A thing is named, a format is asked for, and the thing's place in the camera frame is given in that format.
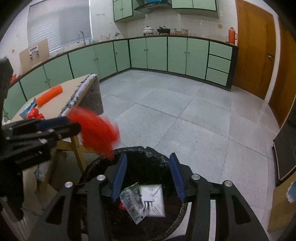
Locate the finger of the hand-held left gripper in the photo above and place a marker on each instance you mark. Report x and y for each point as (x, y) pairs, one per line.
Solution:
(52, 122)
(67, 129)

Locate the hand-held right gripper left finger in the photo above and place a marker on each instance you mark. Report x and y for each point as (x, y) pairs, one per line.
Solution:
(119, 178)

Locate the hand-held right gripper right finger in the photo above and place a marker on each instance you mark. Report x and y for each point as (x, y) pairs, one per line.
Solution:
(177, 178)

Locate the clear plastic wrapper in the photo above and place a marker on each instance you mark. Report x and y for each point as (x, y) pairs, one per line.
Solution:
(130, 199)

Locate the long orange foam net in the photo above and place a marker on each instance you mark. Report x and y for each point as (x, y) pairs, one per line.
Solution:
(49, 95)

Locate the blue milk carton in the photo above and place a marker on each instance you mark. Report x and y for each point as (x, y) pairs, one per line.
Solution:
(26, 111)

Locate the black bagged trash bin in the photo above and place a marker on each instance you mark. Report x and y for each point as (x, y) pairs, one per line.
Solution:
(150, 166)

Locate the white carton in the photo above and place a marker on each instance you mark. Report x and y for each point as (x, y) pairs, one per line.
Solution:
(153, 199)

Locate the wooden table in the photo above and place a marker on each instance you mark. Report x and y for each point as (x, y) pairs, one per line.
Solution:
(77, 151)

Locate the orange basket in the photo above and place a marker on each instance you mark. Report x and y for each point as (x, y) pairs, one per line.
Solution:
(13, 80)

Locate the brown cardboard box with print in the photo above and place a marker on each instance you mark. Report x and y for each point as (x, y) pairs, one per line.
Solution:
(41, 60)

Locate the metal faucet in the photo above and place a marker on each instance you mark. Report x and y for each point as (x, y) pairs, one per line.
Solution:
(84, 40)

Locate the white window blind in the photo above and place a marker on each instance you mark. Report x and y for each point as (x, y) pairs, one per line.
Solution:
(57, 23)

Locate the utensil rack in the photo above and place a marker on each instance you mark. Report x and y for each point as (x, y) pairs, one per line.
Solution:
(106, 38)

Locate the black panel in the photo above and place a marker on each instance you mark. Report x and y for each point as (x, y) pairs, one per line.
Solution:
(286, 157)

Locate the green base cabinets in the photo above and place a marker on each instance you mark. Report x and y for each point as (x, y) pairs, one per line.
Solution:
(157, 53)

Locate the white pot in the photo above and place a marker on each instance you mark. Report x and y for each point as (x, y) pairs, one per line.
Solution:
(148, 30)

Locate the black wok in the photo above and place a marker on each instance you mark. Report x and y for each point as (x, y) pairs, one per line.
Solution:
(163, 30)

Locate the wooden door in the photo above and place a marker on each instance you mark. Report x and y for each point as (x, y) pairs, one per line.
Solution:
(286, 81)
(254, 46)

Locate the glass jar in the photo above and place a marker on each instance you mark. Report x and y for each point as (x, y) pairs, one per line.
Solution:
(184, 31)

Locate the range hood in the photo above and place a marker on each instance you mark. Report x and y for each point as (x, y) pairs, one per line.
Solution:
(150, 8)

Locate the orange thermos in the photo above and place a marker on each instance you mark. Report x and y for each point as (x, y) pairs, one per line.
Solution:
(232, 36)

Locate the blue box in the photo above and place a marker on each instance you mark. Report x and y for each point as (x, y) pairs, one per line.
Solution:
(152, 1)

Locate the green wall cabinets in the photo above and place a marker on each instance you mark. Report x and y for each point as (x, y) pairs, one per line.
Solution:
(122, 9)

